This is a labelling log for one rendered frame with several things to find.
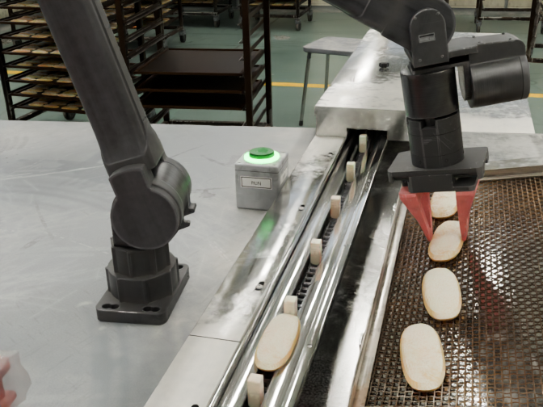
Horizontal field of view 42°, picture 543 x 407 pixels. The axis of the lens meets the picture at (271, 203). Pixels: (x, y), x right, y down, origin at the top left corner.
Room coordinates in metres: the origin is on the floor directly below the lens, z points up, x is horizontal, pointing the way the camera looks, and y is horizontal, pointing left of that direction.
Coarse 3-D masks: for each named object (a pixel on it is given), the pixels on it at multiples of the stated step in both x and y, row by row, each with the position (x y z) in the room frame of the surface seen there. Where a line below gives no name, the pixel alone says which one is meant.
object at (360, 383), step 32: (512, 192) 0.83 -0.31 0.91; (384, 256) 0.70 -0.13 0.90; (384, 288) 0.64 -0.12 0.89; (512, 288) 0.60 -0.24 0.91; (416, 320) 0.57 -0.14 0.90; (512, 320) 0.55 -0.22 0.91; (384, 352) 0.53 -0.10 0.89; (448, 352) 0.51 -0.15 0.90; (480, 352) 0.51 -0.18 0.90; (352, 384) 0.48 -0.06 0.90; (384, 384) 0.48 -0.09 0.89; (480, 384) 0.47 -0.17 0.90
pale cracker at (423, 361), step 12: (420, 324) 0.56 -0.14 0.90; (408, 336) 0.54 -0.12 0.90; (420, 336) 0.53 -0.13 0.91; (432, 336) 0.53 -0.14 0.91; (408, 348) 0.52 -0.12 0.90; (420, 348) 0.51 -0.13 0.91; (432, 348) 0.51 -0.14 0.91; (408, 360) 0.50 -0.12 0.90; (420, 360) 0.50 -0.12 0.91; (432, 360) 0.49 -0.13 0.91; (444, 360) 0.50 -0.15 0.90; (408, 372) 0.49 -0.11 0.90; (420, 372) 0.48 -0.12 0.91; (432, 372) 0.48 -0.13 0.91; (444, 372) 0.48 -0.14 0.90; (420, 384) 0.47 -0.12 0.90; (432, 384) 0.47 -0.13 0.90
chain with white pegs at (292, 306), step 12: (372, 132) 1.30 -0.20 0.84; (360, 144) 1.20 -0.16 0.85; (360, 156) 1.18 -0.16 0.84; (348, 168) 1.06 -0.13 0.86; (348, 180) 1.06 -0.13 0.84; (336, 204) 0.92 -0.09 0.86; (336, 216) 0.92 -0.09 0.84; (312, 240) 0.80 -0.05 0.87; (324, 240) 0.85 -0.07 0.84; (312, 252) 0.79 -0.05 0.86; (312, 264) 0.79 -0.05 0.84; (312, 276) 0.76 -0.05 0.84; (300, 288) 0.73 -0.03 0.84; (288, 300) 0.66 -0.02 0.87; (300, 300) 0.70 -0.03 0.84; (288, 312) 0.65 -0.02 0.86; (264, 372) 0.57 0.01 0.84; (252, 384) 0.52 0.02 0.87; (264, 384) 0.56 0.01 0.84; (252, 396) 0.52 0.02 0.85; (264, 396) 0.54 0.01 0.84
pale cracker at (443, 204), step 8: (440, 192) 0.85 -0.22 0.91; (448, 192) 0.85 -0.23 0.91; (432, 200) 0.84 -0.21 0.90; (440, 200) 0.83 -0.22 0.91; (448, 200) 0.82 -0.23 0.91; (432, 208) 0.81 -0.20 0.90; (440, 208) 0.80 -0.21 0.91; (448, 208) 0.80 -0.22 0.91; (456, 208) 0.81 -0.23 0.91; (432, 216) 0.80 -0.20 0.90; (440, 216) 0.79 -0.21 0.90; (448, 216) 0.79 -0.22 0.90
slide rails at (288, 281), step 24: (336, 168) 1.09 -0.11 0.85; (360, 168) 1.09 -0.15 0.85; (336, 192) 0.99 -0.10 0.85; (312, 216) 0.91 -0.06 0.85; (336, 240) 0.83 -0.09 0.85; (288, 264) 0.77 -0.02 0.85; (288, 288) 0.71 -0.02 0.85; (312, 288) 0.71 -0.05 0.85; (264, 312) 0.67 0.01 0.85; (312, 312) 0.66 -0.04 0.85; (240, 360) 0.58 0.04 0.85; (288, 360) 0.58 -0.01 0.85; (240, 384) 0.54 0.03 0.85; (288, 384) 0.54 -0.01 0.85
